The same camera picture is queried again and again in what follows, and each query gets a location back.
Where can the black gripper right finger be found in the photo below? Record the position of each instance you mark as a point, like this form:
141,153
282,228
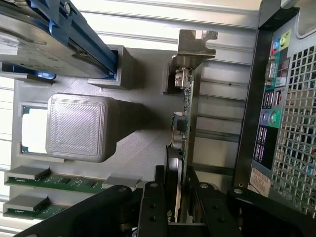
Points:
217,217

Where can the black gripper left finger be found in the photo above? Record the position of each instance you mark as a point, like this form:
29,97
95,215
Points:
153,209

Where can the green RAM stick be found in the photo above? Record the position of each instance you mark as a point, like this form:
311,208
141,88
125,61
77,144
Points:
74,184
54,211

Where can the black and silver PC case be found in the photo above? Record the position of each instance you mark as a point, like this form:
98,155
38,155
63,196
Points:
249,123

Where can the grey printed parts rack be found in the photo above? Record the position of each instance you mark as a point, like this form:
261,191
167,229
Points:
148,74

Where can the CPU chip with green edge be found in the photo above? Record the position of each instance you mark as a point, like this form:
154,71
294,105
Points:
32,128

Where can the hard disk in blue caddy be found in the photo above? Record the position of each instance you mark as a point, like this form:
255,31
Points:
37,44

